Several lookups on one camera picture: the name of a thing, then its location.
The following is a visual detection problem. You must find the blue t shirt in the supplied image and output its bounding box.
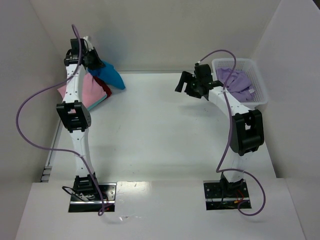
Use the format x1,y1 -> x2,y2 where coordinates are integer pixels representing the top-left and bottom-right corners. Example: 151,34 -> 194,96
88,61 -> 126,90

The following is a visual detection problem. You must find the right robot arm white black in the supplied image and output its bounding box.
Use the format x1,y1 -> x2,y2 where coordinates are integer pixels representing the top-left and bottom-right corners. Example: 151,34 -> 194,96
175,63 -> 264,196

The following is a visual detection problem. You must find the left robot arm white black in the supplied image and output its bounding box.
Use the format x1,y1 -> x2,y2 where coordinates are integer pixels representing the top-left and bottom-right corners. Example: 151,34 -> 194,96
56,36 -> 103,201

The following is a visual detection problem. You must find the pink folded t shirt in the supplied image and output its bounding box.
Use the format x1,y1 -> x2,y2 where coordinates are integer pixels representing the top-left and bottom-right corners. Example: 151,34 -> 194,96
56,73 -> 107,107

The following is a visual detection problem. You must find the dark red folded t shirt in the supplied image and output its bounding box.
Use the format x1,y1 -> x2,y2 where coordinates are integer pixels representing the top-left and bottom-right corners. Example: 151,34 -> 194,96
93,76 -> 112,98

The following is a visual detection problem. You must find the lavender t shirt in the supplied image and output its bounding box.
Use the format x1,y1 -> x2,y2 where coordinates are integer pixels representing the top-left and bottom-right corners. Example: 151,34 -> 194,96
216,67 -> 255,103

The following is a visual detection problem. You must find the teal folded t shirt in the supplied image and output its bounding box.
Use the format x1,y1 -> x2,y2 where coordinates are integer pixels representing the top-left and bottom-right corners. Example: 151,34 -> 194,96
87,95 -> 108,111

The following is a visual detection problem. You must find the white plastic basket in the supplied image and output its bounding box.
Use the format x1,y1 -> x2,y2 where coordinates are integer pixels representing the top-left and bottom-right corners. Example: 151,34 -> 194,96
211,58 -> 269,109

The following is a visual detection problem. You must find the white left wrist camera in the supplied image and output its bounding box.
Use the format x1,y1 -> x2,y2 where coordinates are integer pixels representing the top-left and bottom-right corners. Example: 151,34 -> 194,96
82,36 -> 94,52

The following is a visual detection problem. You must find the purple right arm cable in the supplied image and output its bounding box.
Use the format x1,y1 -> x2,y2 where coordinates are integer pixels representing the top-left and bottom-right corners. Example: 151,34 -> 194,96
199,49 -> 266,216

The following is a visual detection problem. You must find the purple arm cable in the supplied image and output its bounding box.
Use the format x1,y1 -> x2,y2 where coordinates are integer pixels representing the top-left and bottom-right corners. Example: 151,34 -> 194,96
199,49 -> 266,216
16,24 -> 112,216

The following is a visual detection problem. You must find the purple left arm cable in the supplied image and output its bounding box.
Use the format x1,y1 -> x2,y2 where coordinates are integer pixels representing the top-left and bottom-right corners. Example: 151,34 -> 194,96
16,24 -> 112,216

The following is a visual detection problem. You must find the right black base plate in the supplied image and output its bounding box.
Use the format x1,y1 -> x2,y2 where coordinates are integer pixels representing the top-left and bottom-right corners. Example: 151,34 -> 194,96
203,181 -> 252,211

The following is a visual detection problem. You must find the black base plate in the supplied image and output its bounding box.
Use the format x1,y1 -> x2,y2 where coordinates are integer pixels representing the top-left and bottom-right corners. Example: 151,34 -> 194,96
63,183 -> 117,213
203,181 -> 252,211

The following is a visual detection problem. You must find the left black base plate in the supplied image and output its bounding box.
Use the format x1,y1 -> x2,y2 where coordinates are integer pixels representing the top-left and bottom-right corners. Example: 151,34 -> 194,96
63,183 -> 117,213

